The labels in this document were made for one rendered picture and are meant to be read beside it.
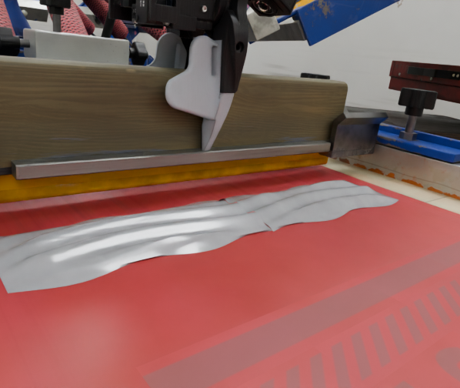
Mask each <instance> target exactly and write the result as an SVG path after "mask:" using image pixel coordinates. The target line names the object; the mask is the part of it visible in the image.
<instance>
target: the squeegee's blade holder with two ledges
mask: <svg viewBox="0 0 460 388"><path fill-rule="evenodd" d="M330 146H331V143H330V142H326V141H323V140H318V141H306V142H283V143H271V144H258V145H235V146H223V147H211V149H210V150H208V151H202V150H201V148H199V149H176V150H163V151H151V152H128V153H115V154H103V155H91V156H68V157H55V158H43V159H20V160H11V161H12V175H13V176H14V177H15V179H16V180H23V179H40V178H48V177H57V176H73V175H82V174H91V173H99V172H115V171H124V170H133V169H149V168H158V167H166V166H183V165H191V164H199V163H208V162H224V161H233V160H242V159H258V158H267V157H275V156H291V155H300V154H309V153H317V152H328V151H329V150H330Z"/></svg>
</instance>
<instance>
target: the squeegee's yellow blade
mask: <svg viewBox="0 0 460 388"><path fill-rule="evenodd" d="M321 157H327V156H323V155H320V154H319V152H317V153H309V154H300V155H291V156H275V157H267V158H258V159H242V160H233V161H224V162H208V163H199V164H191V165H183V166H166V167H158V168H149V169H133V170H124V171H115V172H99V173H91V174H82V175H73V176H57V177H48V178H40V179H23V180H16V179H15V177H14V176H13V175H2V176H0V191H1V190H9V189H23V188H31V187H38V186H53V185H60V184H68V183H76V182H90V181H98V180H106V179H120V178H128V177H136V176H150V175H158V174H165V173H173V172H187V171H195V170H203V169H217V168H225V167H233V166H246V165H254V164H262V163H270V162H284V161H292V160H300V159H313V158H321Z"/></svg>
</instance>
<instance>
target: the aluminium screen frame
mask: <svg viewBox="0 0 460 388"><path fill-rule="evenodd" d="M374 148H375V149H374V153H373V154H366V155H359V156H345V157H338V158H332V159H336V160H338V161H341V162H345V163H348V164H351V165H354V166H357V167H360V168H363V169H367V170H369V171H372V172H376V173H379V174H382V175H384V176H388V177H391V178H393V179H397V180H400V181H403V182H407V183H410V184H412V185H415V186H419V187H422V188H424V189H428V190H431V191H433V192H437V193H441V194H443V195H446V196H450V197H452V198H455V199H459V200H460V162H453V163H451V162H446V161H443V160H440V159H434V158H432V157H428V156H423V155H420V154H417V153H413V152H408V151H405V150H402V149H397V148H394V147H391V146H387V145H382V144H379V143H376V144H375V147H374Z"/></svg>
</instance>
